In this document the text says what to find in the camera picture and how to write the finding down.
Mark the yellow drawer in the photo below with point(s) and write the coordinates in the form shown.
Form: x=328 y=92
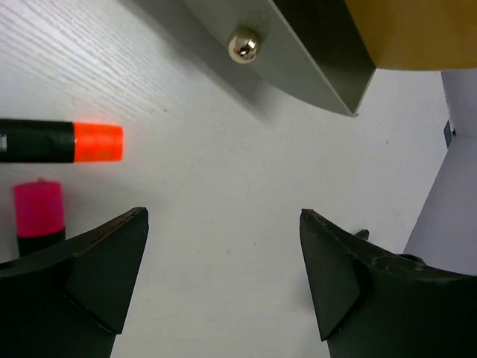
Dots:
x=417 y=35

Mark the orange highlighter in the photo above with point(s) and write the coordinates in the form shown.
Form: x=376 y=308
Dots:
x=41 y=141

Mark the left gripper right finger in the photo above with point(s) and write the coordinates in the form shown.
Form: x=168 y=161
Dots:
x=370 y=302

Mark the grey bottom drawer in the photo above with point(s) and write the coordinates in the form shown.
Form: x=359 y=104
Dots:
x=310 y=50

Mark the pink highlighter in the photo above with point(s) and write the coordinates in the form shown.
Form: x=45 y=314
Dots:
x=39 y=214

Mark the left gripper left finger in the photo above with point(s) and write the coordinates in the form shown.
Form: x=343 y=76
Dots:
x=72 y=299

